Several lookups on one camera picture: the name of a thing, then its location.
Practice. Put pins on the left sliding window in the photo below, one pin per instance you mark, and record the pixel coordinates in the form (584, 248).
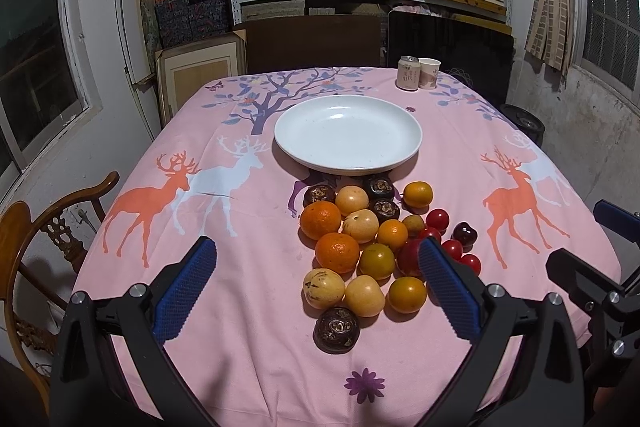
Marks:
(47, 85)

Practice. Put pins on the large orange mandarin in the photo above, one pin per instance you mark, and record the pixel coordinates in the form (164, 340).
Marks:
(338, 252)

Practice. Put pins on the small orange mandarin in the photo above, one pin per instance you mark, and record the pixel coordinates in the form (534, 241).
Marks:
(393, 234)

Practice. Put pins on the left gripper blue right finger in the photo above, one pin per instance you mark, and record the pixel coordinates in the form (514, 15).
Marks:
(460, 306)

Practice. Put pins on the pink deer print tablecloth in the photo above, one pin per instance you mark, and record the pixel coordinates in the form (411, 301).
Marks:
(314, 184)

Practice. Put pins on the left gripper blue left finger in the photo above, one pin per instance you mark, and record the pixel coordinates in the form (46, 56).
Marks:
(177, 288)

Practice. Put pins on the black chair back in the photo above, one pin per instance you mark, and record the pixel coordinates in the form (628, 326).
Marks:
(479, 56)

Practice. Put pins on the dark red cherry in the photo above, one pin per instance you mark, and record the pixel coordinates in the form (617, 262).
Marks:
(465, 235)

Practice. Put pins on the small tan longan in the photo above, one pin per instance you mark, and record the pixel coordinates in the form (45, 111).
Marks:
(414, 224)

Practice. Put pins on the pink beverage can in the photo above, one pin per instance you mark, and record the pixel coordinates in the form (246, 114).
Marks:
(408, 73)

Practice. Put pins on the dark wooden chair back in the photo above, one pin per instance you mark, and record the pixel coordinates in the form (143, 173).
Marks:
(296, 42)

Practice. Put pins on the dark purple passion fruit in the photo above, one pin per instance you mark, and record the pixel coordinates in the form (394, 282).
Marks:
(337, 331)

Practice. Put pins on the wooden armchair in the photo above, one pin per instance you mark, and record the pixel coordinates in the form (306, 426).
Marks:
(40, 259)

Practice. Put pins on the yellow orange plum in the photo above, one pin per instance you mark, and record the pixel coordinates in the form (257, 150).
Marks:
(407, 295)

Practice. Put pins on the greenish yellow plum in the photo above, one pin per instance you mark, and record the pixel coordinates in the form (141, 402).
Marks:
(377, 261)

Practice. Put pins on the large red plum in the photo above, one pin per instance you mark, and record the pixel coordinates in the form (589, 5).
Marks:
(407, 259)

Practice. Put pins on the pale yellow round fruit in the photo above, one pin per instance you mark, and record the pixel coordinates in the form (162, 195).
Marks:
(364, 297)

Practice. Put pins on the framed picture on floor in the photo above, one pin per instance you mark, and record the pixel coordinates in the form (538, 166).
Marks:
(182, 70)

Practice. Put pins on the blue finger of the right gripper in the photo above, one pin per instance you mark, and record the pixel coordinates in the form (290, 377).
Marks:
(615, 218)
(587, 287)

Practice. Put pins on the red cherry tomato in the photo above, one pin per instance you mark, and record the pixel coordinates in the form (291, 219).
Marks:
(438, 219)

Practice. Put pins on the white round plate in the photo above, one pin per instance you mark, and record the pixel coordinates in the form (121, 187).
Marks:
(348, 134)

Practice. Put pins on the pale yellow speckled melon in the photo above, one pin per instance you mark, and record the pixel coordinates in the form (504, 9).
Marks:
(323, 288)

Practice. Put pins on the right barred window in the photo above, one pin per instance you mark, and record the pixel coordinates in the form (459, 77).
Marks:
(607, 44)

